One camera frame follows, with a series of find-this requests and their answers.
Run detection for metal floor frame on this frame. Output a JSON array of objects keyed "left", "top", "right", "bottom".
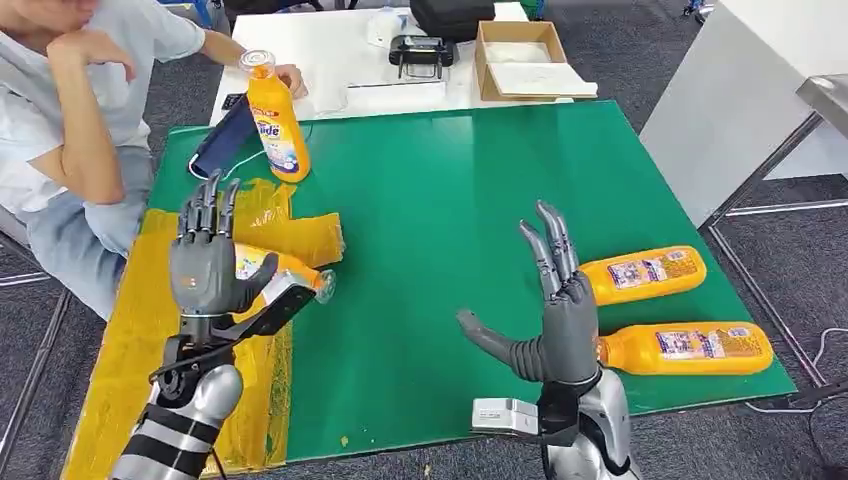
[{"left": 698, "top": 112, "right": 848, "bottom": 389}]

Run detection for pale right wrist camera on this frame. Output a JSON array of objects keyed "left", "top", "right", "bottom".
[{"left": 471, "top": 397, "right": 541, "bottom": 439}]

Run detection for steel table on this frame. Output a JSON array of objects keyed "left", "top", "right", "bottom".
[{"left": 794, "top": 72, "right": 848, "bottom": 140}]

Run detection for dark blue pouch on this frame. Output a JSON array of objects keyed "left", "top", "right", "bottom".
[{"left": 187, "top": 95, "right": 256, "bottom": 181}]

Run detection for person's left hand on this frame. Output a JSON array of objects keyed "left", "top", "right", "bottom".
[{"left": 273, "top": 62, "right": 310, "bottom": 101}]

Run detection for orange drink bottle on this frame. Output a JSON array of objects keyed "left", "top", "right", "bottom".
[
  {"left": 238, "top": 49, "right": 313, "bottom": 185},
  {"left": 579, "top": 245, "right": 708, "bottom": 307},
  {"left": 598, "top": 321, "right": 775, "bottom": 378},
  {"left": 233, "top": 242, "right": 338, "bottom": 306}
]

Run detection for seated person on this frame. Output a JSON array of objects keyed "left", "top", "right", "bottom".
[{"left": 0, "top": 0, "right": 309, "bottom": 323}]

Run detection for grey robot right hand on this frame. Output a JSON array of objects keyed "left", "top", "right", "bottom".
[{"left": 455, "top": 200, "right": 601, "bottom": 386}]

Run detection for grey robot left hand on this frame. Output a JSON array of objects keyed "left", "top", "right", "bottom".
[{"left": 168, "top": 168, "right": 281, "bottom": 318}]

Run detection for white foam sheet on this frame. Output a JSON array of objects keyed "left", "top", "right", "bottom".
[{"left": 486, "top": 40, "right": 599, "bottom": 99}]

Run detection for open cardboard box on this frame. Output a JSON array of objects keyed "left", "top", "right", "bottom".
[{"left": 474, "top": 19, "right": 599, "bottom": 103}]

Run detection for white table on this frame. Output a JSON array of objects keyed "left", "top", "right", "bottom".
[{"left": 208, "top": 1, "right": 574, "bottom": 127}]

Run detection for green table mat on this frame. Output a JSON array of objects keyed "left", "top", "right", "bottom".
[{"left": 146, "top": 99, "right": 798, "bottom": 464}]

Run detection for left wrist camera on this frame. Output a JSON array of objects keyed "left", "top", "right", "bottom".
[{"left": 231, "top": 268, "right": 321, "bottom": 340}]

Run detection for black desktop device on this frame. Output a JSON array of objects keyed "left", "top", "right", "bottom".
[{"left": 388, "top": 34, "right": 458, "bottom": 82}]

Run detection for white plastic bag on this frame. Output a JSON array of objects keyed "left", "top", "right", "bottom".
[{"left": 366, "top": 6, "right": 413, "bottom": 49}]

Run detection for black floor cable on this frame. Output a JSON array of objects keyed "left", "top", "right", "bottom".
[{"left": 788, "top": 380, "right": 848, "bottom": 465}]

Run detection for person's right hand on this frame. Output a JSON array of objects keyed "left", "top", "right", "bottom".
[{"left": 46, "top": 29, "right": 137, "bottom": 84}]

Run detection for black bag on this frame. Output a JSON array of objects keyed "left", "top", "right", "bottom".
[{"left": 409, "top": 0, "right": 497, "bottom": 43}]

